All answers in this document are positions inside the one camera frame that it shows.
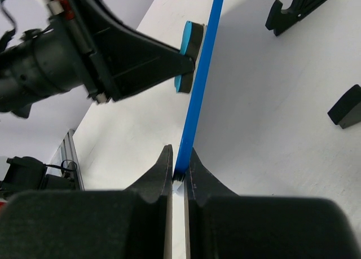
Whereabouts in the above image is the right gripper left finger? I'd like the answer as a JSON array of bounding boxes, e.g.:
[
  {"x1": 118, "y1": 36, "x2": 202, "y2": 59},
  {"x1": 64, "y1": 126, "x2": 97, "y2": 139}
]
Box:
[{"x1": 1, "y1": 145, "x2": 173, "y2": 258}]

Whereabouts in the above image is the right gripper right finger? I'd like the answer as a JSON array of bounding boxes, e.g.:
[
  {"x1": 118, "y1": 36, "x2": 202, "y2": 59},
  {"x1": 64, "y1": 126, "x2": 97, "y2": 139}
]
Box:
[{"x1": 184, "y1": 152, "x2": 360, "y2": 258}]

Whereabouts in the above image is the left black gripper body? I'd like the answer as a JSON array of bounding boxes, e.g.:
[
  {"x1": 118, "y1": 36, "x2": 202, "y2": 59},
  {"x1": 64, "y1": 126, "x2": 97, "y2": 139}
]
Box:
[{"x1": 47, "y1": 0, "x2": 112, "y2": 104}]

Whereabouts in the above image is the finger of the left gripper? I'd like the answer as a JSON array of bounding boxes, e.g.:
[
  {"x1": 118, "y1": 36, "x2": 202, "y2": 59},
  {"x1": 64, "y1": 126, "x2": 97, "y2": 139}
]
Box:
[{"x1": 67, "y1": 0, "x2": 195, "y2": 101}]

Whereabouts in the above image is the blue heart-shaped eraser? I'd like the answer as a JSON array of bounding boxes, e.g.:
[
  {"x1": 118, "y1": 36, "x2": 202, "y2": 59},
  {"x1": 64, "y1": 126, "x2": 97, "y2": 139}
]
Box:
[{"x1": 174, "y1": 21, "x2": 207, "y2": 94}]

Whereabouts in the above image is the blue-framed whiteboard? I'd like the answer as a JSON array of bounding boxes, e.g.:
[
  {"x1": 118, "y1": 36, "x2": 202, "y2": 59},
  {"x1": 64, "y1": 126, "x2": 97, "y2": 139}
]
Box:
[{"x1": 175, "y1": 0, "x2": 360, "y2": 248}]

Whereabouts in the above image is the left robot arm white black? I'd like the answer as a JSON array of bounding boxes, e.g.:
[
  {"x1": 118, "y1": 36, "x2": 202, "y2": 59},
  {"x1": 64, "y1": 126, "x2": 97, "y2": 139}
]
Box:
[{"x1": 1, "y1": 0, "x2": 204, "y2": 118}]

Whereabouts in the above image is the aluminium front rail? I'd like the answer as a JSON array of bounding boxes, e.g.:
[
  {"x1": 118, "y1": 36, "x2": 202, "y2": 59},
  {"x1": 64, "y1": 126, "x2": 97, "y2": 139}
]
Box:
[{"x1": 60, "y1": 129, "x2": 85, "y2": 191}]

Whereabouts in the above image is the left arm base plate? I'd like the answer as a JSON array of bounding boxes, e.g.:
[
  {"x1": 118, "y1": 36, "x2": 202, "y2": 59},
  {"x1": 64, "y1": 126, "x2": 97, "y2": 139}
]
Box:
[{"x1": 1, "y1": 156, "x2": 76, "y2": 193}]

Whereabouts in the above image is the wire whiteboard stand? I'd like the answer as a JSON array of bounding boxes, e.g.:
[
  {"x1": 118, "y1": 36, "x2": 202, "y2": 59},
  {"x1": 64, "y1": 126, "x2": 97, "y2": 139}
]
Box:
[{"x1": 265, "y1": 0, "x2": 360, "y2": 129}]

